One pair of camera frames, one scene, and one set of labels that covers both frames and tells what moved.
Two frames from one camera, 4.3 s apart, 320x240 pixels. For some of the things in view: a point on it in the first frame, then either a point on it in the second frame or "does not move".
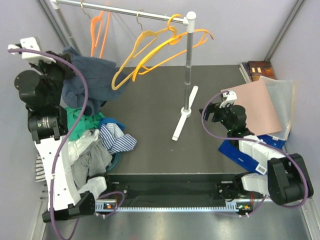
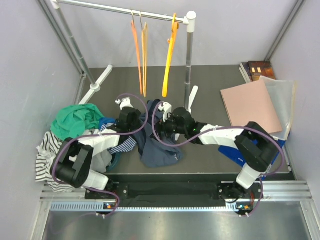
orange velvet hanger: (99, 17) to (133, 27)
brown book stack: (252, 70) does not move
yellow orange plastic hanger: (175, 46) to (175, 26)
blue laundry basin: (115, 161) does not move
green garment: (85, 123) does not move
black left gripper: (66, 70) to (138, 125)
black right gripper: (214, 108) to (164, 125)
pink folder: (260, 117) does not move
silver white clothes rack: (189, 21) does not move
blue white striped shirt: (114, 140) does not move
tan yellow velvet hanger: (146, 38) to (144, 32)
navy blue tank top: (104, 80) to (156, 152)
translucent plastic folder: (282, 92) does not move
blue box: (231, 151) does not move
